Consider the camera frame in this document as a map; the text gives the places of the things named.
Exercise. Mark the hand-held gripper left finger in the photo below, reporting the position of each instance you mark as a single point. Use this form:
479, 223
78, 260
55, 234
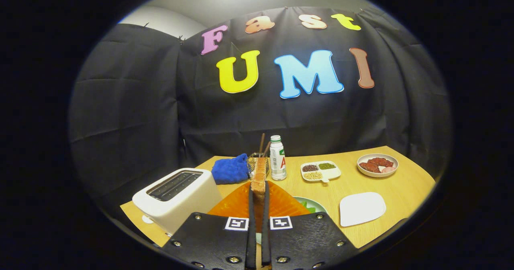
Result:
251, 238

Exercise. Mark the brown wooden chopstick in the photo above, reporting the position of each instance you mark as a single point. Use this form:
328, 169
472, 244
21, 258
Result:
262, 143
266, 149

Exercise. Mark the white divided grain dish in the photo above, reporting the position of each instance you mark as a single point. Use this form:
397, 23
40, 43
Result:
331, 173

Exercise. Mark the cream white toaster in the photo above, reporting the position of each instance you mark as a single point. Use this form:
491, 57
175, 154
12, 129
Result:
188, 205

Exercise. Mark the white plastic drink bottle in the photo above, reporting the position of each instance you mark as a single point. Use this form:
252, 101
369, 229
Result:
277, 157

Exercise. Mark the black backdrop cloth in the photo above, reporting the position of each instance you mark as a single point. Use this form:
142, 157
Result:
140, 113

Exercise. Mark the toasted bread slice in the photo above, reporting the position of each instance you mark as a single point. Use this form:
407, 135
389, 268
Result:
259, 175

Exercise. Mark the blue oven mitt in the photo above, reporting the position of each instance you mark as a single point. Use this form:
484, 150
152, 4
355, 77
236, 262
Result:
231, 169

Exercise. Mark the white bowl with meat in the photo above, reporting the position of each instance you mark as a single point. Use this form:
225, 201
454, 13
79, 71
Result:
377, 174

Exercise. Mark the white square plate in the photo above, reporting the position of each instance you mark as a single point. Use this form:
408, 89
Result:
361, 209

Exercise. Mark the small red meat piece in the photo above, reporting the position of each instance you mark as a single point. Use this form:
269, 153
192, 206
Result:
369, 167

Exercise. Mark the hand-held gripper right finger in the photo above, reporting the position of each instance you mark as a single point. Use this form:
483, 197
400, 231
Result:
266, 238

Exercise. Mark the pink ham slice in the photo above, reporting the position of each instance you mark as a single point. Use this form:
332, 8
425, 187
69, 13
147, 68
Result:
388, 169

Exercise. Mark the large red meat piece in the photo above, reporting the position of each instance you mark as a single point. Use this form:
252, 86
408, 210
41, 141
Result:
381, 162

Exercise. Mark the green lettuce leaf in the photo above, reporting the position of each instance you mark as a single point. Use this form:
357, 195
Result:
307, 206

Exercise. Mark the pale green plate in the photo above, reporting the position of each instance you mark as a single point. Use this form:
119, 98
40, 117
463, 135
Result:
319, 206

